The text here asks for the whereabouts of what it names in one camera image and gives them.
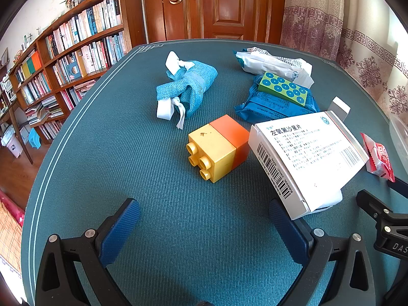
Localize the blue snack packet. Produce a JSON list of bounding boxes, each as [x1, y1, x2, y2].
[[234, 97, 319, 124], [250, 75, 320, 111]]

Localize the wooden bookshelf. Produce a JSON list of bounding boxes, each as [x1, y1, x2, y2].
[[8, 0, 147, 145]]

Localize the small white cube box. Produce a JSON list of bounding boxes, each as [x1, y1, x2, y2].
[[328, 96, 351, 120]]

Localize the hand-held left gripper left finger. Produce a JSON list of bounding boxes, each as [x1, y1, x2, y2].
[[34, 198, 141, 306]]

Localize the red and white candy packet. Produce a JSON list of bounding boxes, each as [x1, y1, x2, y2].
[[360, 132, 396, 183]]

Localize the patterned bedding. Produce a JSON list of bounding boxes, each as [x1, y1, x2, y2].
[[0, 188, 26, 275]]

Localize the patterned purple curtain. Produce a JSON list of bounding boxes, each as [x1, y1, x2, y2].
[[280, 0, 408, 131]]

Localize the orange toy brick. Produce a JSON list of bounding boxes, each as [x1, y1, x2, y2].
[[209, 115, 251, 170]]

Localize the blue mesh pouch white ribbon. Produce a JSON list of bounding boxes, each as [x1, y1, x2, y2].
[[156, 51, 219, 130]]

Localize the white snack packet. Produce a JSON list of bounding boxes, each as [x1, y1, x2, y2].
[[235, 47, 314, 88]]

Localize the white medicine box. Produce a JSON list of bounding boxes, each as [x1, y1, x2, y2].
[[248, 111, 370, 220]]

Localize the white waste bin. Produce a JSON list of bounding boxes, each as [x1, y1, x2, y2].
[[2, 132, 24, 159]]

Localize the dark wooden rack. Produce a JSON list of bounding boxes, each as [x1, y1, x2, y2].
[[0, 67, 34, 164]]

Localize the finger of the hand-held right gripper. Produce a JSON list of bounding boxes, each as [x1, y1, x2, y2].
[[356, 189, 396, 222], [387, 176, 408, 199]]

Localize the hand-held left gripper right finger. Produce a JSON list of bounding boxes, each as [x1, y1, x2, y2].
[[269, 198, 380, 306]]

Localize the green block with blue dots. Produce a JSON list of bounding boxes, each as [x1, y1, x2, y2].
[[258, 72, 309, 106]]

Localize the rows of shelved books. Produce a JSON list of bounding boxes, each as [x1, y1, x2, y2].
[[14, 0, 126, 134]]

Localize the wooden door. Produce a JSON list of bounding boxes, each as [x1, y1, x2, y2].
[[143, 0, 287, 45]]

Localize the blue plastic bin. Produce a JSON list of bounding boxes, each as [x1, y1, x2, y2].
[[28, 128, 42, 149]]

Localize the yellow toy brick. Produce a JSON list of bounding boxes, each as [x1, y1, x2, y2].
[[186, 124, 237, 184]]

